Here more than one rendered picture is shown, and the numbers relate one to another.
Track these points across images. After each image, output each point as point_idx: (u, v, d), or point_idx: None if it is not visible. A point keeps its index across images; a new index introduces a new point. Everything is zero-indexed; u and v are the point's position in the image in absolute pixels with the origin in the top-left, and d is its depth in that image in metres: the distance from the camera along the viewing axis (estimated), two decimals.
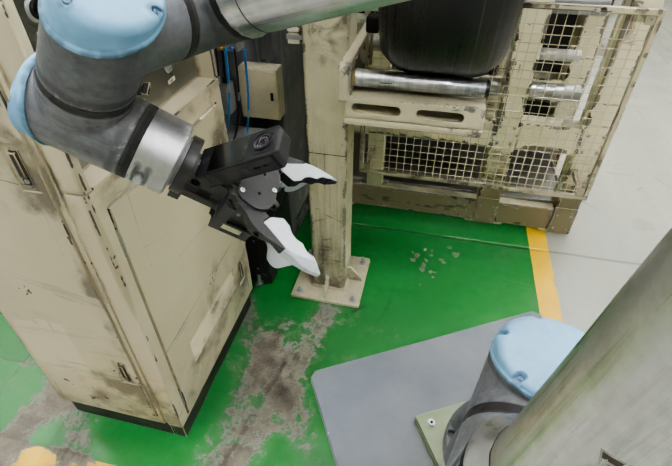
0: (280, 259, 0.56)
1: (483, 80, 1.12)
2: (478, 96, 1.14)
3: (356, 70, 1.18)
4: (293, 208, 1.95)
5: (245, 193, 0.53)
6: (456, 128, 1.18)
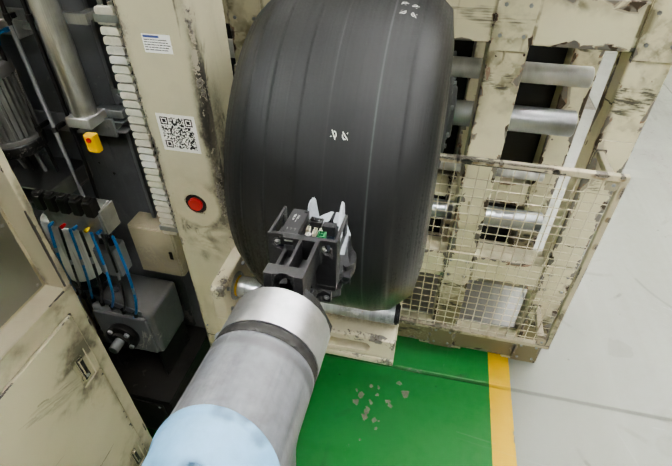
0: (311, 215, 0.56)
1: (390, 309, 0.89)
2: (387, 323, 0.91)
3: (238, 284, 0.94)
4: None
5: None
6: (362, 354, 0.95)
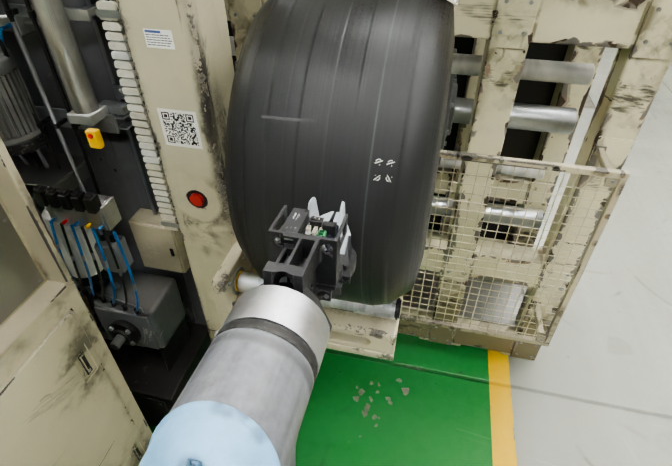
0: (311, 214, 0.56)
1: (389, 318, 0.91)
2: None
3: (241, 292, 0.97)
4: None
5: None
6: (363, 349, 0.95)
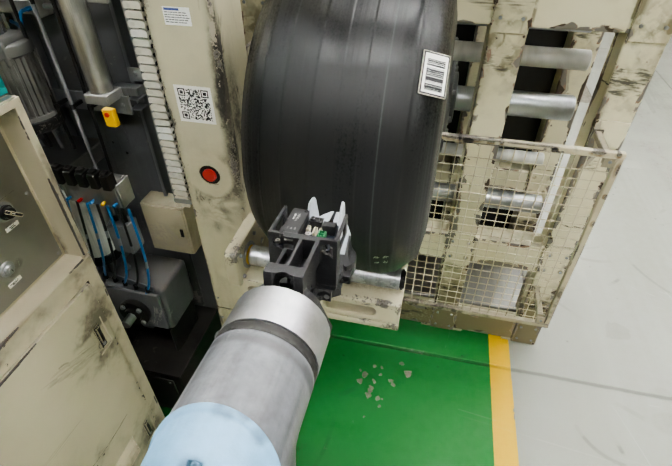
0: (311, 215, 0.56)
1: None
2: None
3: None
4: None
5: None
6: (369, 319, 0.99)
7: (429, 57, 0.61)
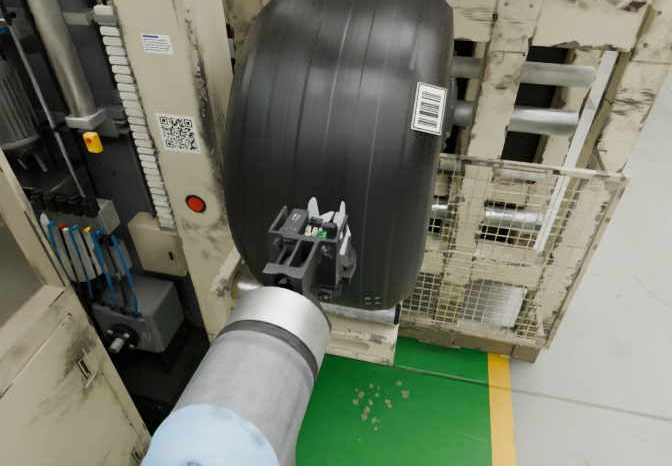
0: (311, 215, 0.56)
1: None
2: None
3: None
4: None
5: None
6: (362, 354, 0.95)
7: (423, 90, 0.57)
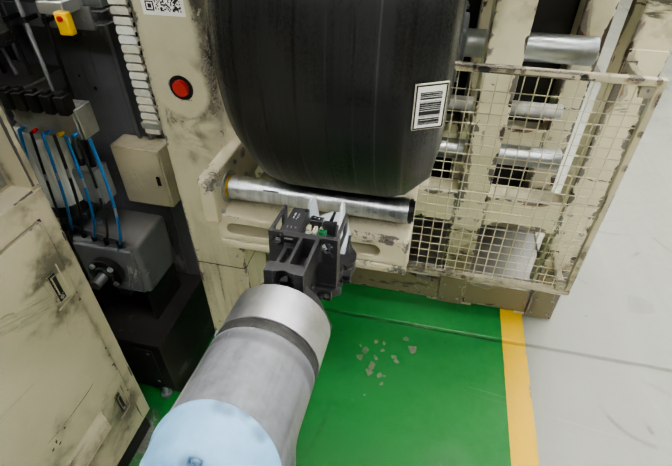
0: (311, 214, 0.56)
1: (404, 197, 0.79)
2: (399, 217, 0.78)
3: (233, 175, 0.84)
4: None
5: None
6: (371, 261, 0.83)
7: (422, 92, 0.52)
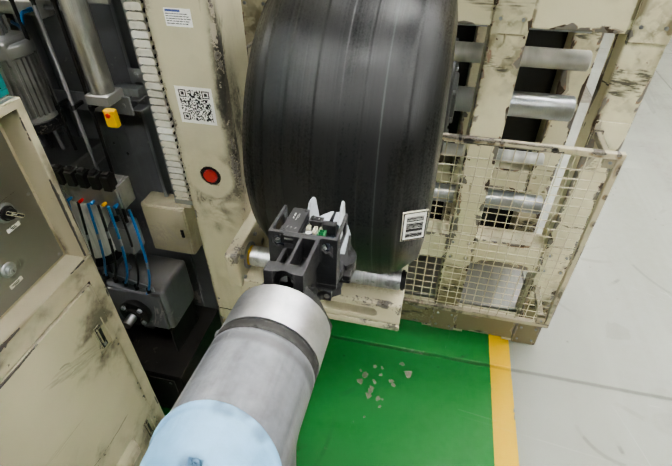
0: (311, 214, 0.56)
1: None
2: (393, 286, 0.94)
3: (254, 246, 1.00)
4: None
5: None
6: (369, 320, 0.99)
7: (408, 217, 0.67)
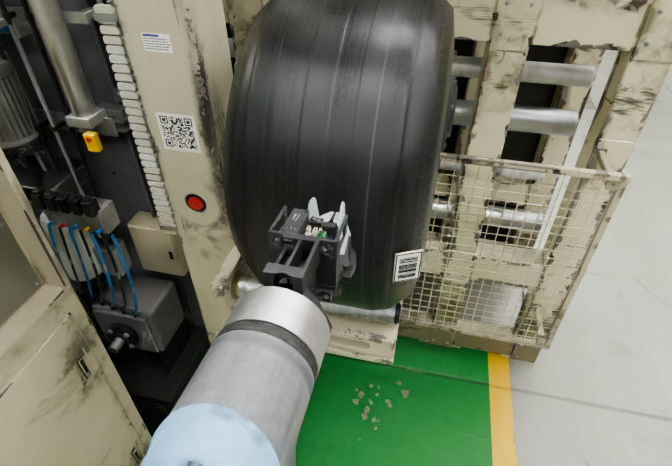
0: (311, 215, 0.56)
1: None
2: (387, 321, 0.89)
3: (241, 276, 0.95)
4: None
5: None
6: (362, 353, 0.94)
7: (401, 258, 0.63)
